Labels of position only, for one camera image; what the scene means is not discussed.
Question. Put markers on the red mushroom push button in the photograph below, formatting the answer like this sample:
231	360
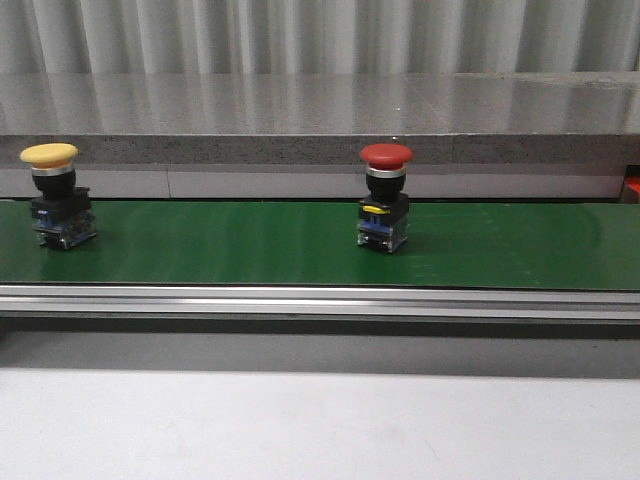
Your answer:
383	214

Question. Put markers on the yellow mushroom push button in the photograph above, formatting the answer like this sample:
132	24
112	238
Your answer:
63	216

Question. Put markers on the green conveyor belt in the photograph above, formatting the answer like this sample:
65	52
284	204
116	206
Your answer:
498	245

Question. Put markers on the grey stone countertop slab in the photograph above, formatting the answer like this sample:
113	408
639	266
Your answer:
178	119

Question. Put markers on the red block at right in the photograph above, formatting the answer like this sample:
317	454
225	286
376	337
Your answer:
630	193

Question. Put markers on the grey pleated curtain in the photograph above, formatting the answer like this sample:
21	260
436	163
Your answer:
334	37

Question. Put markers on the aluminium conveyor side rail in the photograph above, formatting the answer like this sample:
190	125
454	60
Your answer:
297	303

